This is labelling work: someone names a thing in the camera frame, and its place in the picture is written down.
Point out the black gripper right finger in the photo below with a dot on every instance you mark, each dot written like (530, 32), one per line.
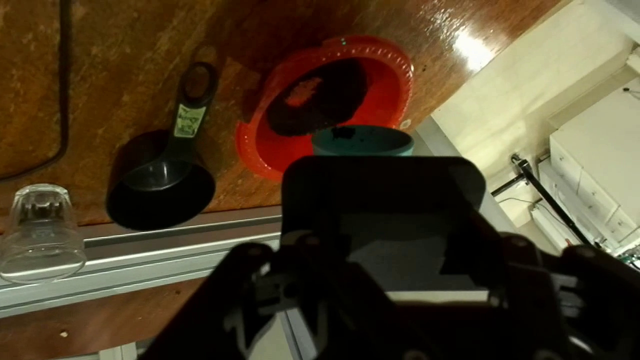
(581, 304)

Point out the red plastic bowl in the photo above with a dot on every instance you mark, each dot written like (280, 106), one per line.
(344, 80)

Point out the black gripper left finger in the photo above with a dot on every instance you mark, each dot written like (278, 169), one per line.
(247, 291)

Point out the aluminium extrusion rack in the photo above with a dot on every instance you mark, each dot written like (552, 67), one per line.
(137, 280)

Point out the white sideboard cabinet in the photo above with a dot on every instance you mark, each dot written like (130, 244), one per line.
(595, 171)

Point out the small clear glass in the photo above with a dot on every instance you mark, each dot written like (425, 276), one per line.
(42, 241)

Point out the black measuring cup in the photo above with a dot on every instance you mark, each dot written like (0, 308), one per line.
(158, 178)

